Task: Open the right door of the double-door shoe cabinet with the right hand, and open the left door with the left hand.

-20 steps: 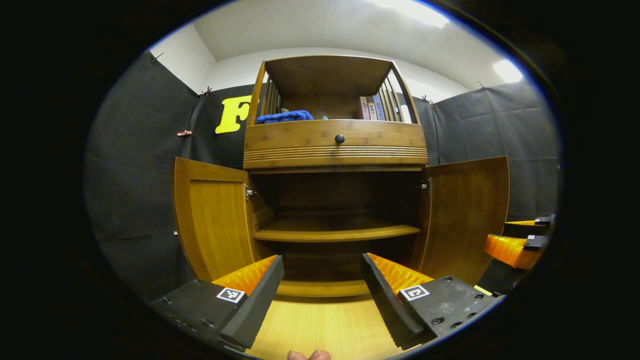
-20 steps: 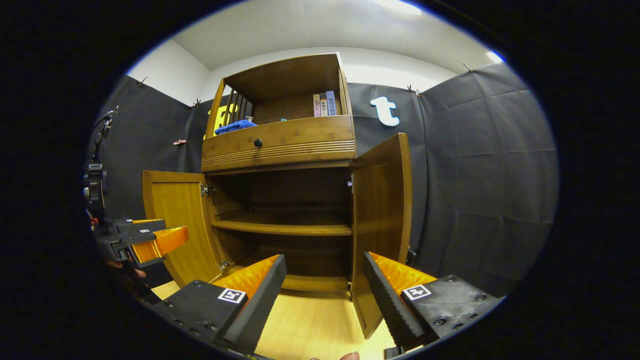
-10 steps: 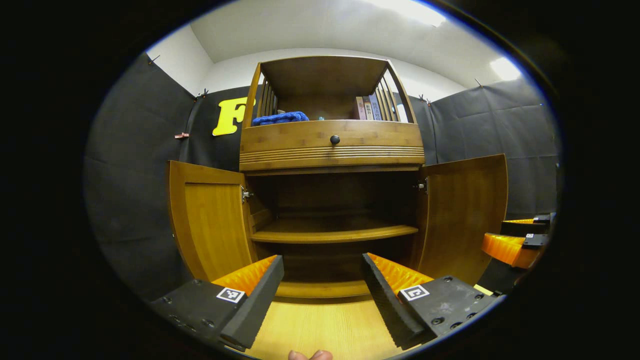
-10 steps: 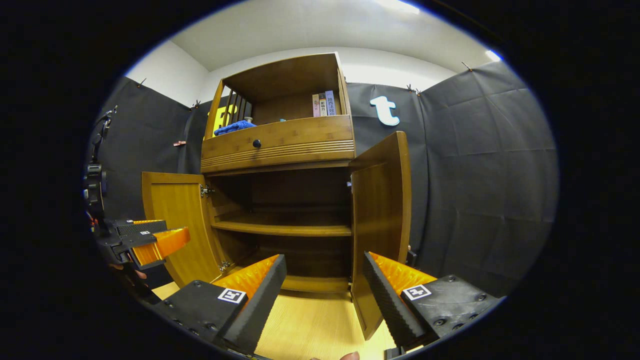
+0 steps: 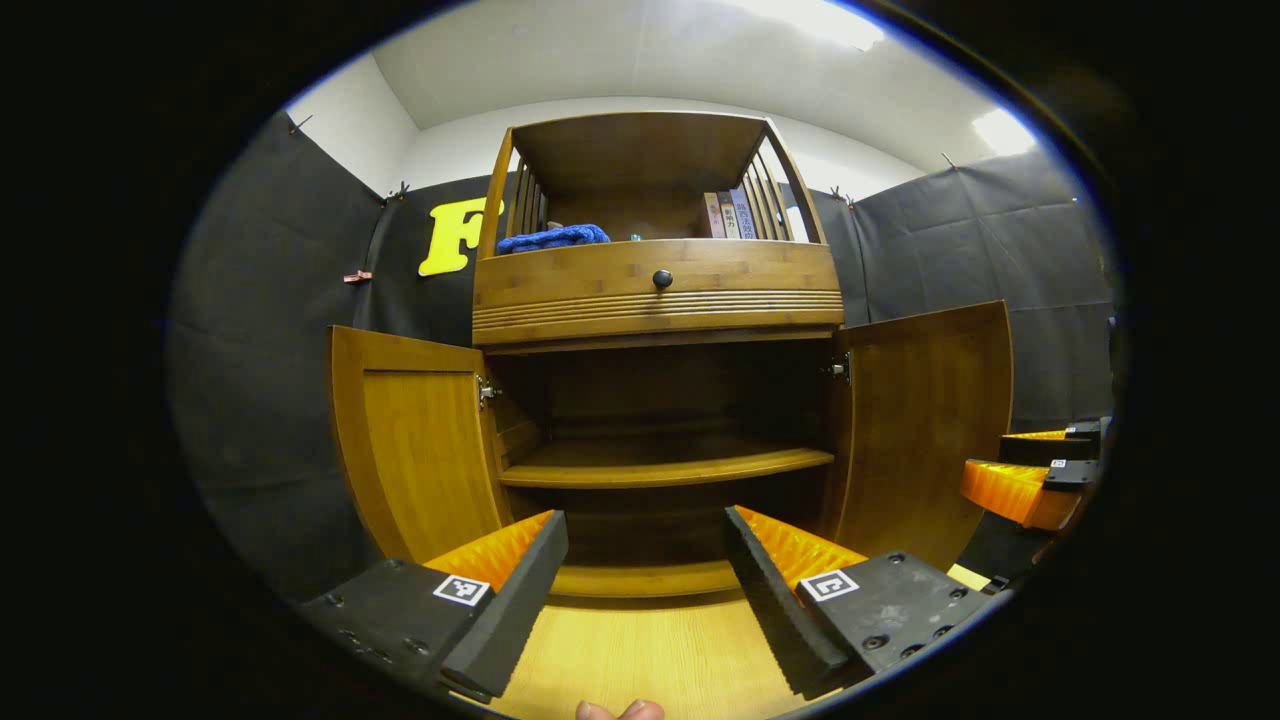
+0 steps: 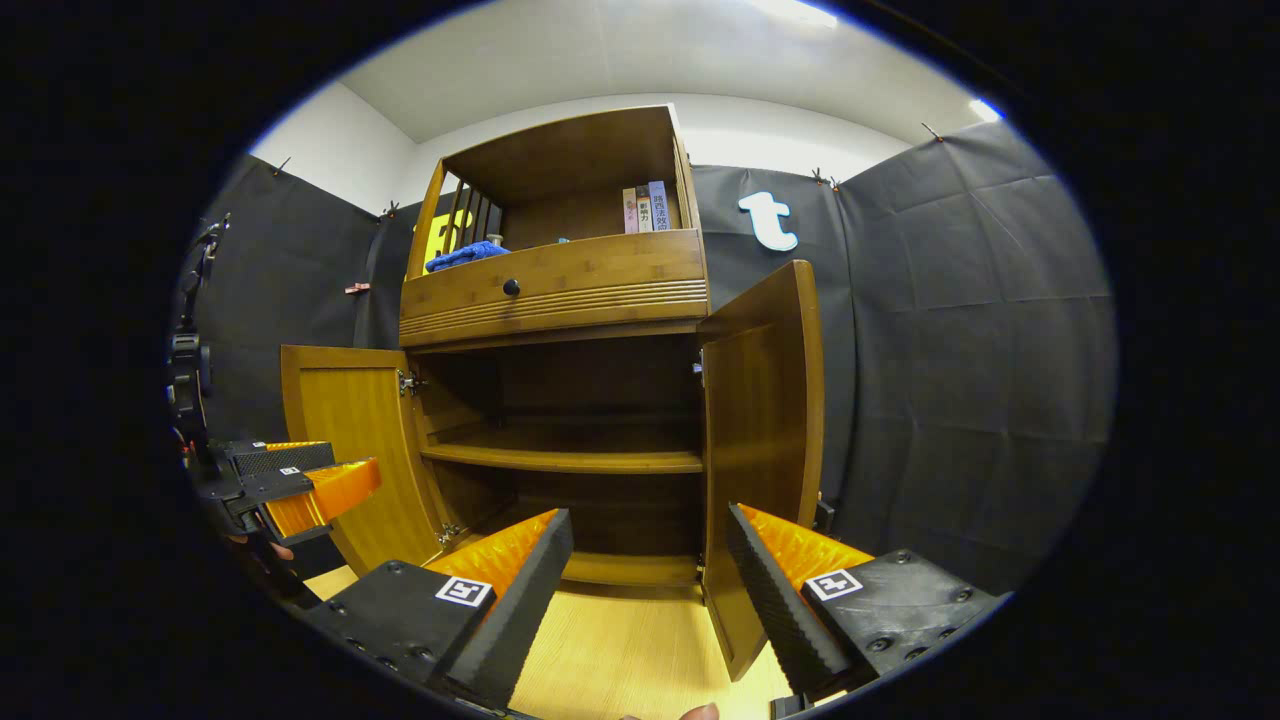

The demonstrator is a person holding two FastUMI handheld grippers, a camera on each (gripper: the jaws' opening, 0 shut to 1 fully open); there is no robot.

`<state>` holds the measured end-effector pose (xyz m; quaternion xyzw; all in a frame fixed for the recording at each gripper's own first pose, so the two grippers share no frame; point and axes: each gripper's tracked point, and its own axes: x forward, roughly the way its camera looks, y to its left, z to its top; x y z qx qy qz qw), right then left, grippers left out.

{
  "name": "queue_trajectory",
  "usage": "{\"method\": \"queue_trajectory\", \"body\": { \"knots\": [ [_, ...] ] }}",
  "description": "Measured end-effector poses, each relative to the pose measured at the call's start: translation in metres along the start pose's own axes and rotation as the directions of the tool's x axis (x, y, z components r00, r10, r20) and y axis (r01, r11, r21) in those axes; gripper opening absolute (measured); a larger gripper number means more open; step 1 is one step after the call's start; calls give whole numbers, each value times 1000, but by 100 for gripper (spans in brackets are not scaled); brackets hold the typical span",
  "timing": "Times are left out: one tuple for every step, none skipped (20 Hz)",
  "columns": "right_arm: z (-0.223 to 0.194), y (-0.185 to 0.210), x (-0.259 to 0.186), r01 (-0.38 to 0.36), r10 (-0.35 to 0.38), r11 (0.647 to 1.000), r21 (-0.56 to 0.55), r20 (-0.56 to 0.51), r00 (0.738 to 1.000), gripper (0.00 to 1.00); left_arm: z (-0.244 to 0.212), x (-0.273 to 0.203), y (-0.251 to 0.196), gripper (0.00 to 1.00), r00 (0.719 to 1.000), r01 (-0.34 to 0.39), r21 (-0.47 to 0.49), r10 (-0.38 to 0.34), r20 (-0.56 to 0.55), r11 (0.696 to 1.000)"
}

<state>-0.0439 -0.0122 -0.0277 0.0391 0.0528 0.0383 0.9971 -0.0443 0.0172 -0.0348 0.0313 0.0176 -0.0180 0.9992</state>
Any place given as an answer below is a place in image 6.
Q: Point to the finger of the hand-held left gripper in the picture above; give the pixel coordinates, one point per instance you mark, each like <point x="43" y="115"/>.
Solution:
<point x="325" y="495"/>
<point x="280" y="457"/>

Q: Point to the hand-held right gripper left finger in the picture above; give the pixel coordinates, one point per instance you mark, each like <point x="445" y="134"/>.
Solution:
<point x="520" y="605"/>

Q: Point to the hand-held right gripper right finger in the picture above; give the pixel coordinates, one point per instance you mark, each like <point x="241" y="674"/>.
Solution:
<point x="775" y="610"/>

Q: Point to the wooden cabinet door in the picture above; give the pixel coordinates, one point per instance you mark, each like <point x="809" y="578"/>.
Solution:
<point x="760" y="420"/>
<point x="350" y="440"/>

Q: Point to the wooden double-door shoe cabinet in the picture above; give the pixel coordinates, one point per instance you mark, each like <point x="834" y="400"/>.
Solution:
<point x="560" y="460"/>

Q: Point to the wooden cabinet drawer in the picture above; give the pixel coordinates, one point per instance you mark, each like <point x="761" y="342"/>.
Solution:
<point x="620" y="275"/>

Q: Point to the blue cloth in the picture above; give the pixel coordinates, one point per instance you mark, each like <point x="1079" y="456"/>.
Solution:
<point x="460" y="257"/>

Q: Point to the black backdrop cloth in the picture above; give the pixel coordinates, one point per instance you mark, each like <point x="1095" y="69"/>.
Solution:
<point x="950" y="350"/>

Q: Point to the pink book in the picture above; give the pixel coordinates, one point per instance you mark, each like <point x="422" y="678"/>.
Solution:
<point x="630" y="212"/>

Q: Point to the grey book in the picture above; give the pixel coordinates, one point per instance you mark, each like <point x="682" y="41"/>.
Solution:
<point x="644" y="212"/>

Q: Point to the small ceiling light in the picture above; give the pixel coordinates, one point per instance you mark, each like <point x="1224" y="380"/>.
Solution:
<point x="986" y="110"/>

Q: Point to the long ceiling light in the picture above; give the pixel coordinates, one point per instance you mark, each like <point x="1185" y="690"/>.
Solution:
<point x="795" y="12"/>

